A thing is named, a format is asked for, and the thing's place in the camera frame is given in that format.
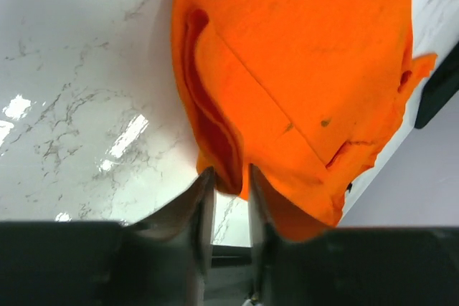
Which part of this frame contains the folded black t shirt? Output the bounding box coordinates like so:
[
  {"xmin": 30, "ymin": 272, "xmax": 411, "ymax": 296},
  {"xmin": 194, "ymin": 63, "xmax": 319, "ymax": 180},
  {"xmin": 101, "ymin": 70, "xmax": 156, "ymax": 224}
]
[{"xmin": 414, "ymin": 44, "xmax": 459, "ymax": 129}]

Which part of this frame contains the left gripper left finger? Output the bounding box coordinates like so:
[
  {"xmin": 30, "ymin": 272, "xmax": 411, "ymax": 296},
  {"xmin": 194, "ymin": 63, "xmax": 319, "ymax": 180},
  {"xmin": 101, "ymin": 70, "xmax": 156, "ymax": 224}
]
[{"xmin": 1, "ymin": 168, "xmax": 215, "ymax": 305}]

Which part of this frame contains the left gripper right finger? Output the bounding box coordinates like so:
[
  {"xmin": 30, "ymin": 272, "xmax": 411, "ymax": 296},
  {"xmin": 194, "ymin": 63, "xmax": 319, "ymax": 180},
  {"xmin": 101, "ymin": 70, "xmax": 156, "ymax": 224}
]
[{"xmin": 250, "ymin": 166, "xmax": 458, "ymax": 305}]

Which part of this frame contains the orange t shirt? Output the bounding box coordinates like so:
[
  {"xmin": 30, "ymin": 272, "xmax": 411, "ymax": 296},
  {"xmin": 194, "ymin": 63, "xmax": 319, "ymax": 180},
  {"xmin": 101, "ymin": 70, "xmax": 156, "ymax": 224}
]
[{"xmin": 171, "ymin": 0, "xmax": 436, "ymax": 241}]

